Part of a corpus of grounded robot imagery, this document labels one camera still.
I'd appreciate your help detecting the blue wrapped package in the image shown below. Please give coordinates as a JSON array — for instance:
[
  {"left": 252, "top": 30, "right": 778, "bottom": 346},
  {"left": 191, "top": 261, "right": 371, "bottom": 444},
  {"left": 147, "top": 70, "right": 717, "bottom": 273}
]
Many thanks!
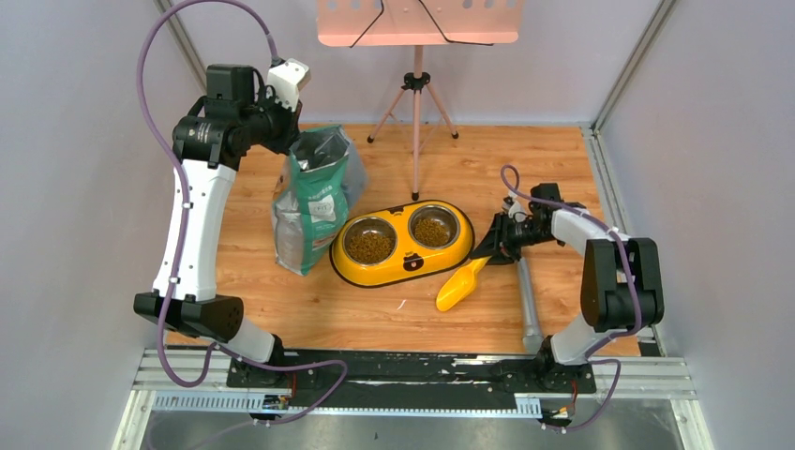
[{"left": 341, "top": 142, "right": 368, "bottom": 210}]

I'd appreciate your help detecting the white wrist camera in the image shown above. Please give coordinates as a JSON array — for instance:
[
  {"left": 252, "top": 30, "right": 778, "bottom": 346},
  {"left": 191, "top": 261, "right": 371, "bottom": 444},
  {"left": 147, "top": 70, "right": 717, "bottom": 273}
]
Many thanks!
[
  {"left": 266, "top": 58, "right": 311, "bottom": 113},
  {"left": 502, "top": 197, "right": 527, "bottom": 222}
]

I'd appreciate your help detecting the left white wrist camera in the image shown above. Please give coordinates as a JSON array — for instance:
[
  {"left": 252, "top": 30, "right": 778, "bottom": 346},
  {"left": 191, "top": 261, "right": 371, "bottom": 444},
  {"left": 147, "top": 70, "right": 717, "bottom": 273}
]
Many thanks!
[{"left": 266, "top": 58, "right": 311, "bottom": 113}]

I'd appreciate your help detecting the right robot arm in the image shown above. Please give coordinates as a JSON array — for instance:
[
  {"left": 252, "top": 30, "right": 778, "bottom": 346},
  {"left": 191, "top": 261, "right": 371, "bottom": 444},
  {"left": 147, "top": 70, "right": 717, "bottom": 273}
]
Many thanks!
[{"left": 470, "top": 183, "right": 665, "bottom": 392}]

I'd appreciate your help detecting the brown kibble in bowls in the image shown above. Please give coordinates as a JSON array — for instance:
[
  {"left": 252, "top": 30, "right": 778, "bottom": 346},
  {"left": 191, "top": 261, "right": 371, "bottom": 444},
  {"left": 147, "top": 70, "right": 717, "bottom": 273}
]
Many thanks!
[{"left": 343, "top": 217, "right": 454, "bottom": 265}]

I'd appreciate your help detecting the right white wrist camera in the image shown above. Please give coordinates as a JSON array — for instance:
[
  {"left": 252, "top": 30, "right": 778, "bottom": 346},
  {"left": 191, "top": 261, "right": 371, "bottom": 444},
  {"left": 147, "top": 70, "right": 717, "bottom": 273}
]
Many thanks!
[{"left": 502, "top": 197, "right": 527, "bottom": 222}]

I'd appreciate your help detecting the green pet food bag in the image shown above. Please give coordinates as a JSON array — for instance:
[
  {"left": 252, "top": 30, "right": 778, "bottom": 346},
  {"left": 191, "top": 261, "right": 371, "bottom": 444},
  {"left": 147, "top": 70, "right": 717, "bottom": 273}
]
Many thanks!
[{"left": 271, "top": 125, "right": 351, "bottom": 276}]

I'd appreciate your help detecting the pink music stand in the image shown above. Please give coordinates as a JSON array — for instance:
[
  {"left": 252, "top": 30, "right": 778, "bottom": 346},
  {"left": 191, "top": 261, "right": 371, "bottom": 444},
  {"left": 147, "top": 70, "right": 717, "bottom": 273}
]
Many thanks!
[{"left": 316, "top": 0, "right": 525, "bottom": 201}]

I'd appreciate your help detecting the yellow double pet bowl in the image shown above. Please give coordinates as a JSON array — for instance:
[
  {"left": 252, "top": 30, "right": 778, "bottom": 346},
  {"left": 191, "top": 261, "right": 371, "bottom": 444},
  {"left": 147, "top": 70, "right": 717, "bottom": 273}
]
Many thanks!
[{"left": 329, "top": 200, "right": 474, "bottom": 289}]

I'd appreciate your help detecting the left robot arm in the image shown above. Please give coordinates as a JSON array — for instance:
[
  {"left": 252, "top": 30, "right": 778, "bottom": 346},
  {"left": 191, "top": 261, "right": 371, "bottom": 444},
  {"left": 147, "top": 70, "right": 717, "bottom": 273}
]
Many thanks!
[{"left": 133, "top": 59, "right": 310, "bottom": 387}]

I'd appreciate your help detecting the slotted cable duct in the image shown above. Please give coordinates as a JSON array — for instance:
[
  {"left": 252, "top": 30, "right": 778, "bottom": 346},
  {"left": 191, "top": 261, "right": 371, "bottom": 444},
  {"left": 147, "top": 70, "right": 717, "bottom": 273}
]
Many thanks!
[{"left": 151, "top": 391, "right": 542, "bottom": 419}]

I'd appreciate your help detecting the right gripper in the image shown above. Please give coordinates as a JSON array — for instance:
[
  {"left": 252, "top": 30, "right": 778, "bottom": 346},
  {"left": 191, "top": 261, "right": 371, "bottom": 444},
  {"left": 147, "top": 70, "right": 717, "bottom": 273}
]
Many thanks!
[{"left": 471, "top": 212, "right": 555, "bottom": 266}]

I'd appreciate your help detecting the yellow plastic scoop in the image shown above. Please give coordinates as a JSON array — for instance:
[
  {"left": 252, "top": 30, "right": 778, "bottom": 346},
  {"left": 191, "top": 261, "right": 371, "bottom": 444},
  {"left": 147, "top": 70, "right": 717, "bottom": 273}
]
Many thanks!
[{"left": 435, "top": 257, "right": 489, "bottom": 312}]

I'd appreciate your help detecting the grey metal tube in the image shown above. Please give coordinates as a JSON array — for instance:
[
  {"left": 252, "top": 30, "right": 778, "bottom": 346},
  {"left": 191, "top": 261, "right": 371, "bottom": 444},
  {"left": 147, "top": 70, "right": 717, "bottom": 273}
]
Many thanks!
[{"left": 517, "top": 258, "right": 544, "bottom": 354}]

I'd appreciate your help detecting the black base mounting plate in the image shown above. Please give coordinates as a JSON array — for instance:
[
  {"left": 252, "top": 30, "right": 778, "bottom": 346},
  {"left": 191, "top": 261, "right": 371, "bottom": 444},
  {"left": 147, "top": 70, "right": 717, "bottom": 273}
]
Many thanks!
[{"left": 226, "top": 349, "right": 596, "bottom": 404}]

